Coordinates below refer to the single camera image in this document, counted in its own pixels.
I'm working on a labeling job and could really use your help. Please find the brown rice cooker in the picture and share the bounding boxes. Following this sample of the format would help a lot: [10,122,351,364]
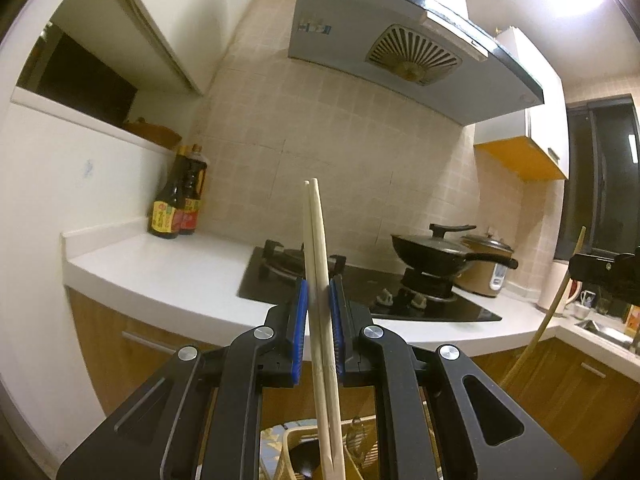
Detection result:
[454,234,513,297]

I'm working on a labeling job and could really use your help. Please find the black plastic spoon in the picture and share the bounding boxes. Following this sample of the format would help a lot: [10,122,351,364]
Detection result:
[288,440,320,479]

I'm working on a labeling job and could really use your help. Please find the beige plastic utensil basket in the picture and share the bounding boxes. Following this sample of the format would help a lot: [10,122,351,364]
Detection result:
[259,414,432,480]

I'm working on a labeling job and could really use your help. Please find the wooden lower cabinets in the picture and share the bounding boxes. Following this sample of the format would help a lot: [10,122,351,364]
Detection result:
[68,289,639,479]

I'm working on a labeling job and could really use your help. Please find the wooden chopstick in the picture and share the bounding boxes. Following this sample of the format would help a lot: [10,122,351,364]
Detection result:
[303,180,334,479]
[308,178,346,479]
[499,225,587,391]

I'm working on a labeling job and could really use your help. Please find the dark window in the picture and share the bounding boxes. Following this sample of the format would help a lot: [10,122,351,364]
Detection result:
[554,96,639,260]

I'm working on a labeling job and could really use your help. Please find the front soy sauce bottle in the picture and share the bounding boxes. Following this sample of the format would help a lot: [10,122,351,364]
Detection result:
[149,145,188,240]

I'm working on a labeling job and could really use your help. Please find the white upper cabinet right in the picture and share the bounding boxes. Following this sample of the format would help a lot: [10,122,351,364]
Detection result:
[474,27,570,181]

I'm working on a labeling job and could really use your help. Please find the rear sauce bottle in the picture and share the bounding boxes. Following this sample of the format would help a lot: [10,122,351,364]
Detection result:
[180,144,208,235]

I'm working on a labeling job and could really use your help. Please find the range hood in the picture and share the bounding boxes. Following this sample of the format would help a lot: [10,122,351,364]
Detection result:
[288,0,544,126]

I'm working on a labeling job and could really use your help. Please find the black wok with lid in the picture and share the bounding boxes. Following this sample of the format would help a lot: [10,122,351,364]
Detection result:
[390,223,518,278]

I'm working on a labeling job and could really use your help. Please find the white cup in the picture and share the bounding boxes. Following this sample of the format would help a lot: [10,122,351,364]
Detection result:
[579,289,597,315]

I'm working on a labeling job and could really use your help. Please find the kitchen sink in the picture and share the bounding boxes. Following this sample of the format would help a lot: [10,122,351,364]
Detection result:
[576,318,634,350]

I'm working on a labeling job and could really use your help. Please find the black gas stove top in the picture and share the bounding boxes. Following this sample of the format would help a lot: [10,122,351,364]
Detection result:
[238,240,501,323]

